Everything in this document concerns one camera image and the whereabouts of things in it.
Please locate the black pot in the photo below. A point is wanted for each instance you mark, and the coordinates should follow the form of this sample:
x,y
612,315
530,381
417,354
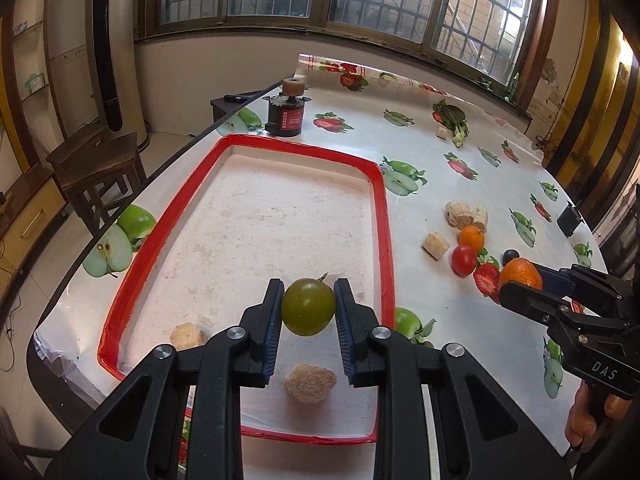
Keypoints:
x,y
570,220

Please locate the black canister red label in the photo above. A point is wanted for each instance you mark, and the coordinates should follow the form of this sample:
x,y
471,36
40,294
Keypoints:
x,y
285,119

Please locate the black low table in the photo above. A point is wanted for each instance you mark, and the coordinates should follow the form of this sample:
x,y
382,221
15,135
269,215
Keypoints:
x,y
227,110

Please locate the toy strawberry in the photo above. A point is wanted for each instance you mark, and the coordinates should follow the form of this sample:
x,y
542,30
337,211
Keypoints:
x,y
438,117

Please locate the green round fruit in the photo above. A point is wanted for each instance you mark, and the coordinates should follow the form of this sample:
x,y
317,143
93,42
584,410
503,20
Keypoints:
x,y
308,307

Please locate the dark purple plum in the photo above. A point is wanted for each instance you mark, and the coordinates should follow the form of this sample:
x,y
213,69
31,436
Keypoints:
x,y
510,256

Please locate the red tomato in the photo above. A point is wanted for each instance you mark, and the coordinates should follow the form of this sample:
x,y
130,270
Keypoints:
x,y
464,261

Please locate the green bottle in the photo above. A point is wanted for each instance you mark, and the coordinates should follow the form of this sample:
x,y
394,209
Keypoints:
x,y
514,86

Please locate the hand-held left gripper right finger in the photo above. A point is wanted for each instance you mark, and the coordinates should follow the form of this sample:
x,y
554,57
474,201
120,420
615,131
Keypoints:
x,y
345,332

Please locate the person's right hand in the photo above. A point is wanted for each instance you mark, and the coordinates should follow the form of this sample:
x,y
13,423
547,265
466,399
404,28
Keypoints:
x,y
580,420

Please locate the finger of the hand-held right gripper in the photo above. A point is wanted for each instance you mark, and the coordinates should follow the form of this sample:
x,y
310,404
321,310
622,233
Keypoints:
x,y
575,285
530,302

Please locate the yellow wall shelf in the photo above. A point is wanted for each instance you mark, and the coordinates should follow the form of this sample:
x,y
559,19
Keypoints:
x,y
30,85

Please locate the small orange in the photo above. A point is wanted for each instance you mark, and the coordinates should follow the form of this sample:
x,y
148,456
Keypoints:
x,y
471,238

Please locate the toy bok choy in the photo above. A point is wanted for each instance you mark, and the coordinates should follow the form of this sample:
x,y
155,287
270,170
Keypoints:
x,y
454,119

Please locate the bread cube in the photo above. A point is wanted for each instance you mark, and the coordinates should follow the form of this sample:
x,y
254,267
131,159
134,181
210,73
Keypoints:
x,y
434,245

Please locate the yellow wooden cabinet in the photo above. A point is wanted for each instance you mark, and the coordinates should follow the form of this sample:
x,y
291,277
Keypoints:
x,y
30,220

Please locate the wooden stool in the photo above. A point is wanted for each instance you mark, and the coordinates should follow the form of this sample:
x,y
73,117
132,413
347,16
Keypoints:
x,y
95,160

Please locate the fruit print tablecloth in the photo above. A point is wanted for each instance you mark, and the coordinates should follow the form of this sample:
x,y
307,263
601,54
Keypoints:
x,y
425,180

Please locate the red rimmed tray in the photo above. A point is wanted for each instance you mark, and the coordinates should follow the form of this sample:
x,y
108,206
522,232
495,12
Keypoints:
x,y
300,149

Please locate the tall floor air conditioner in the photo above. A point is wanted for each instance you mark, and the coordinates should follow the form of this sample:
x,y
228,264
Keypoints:
x,y
107,60

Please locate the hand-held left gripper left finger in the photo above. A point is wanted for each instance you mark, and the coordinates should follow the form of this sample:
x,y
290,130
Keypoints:
x,y
270,332

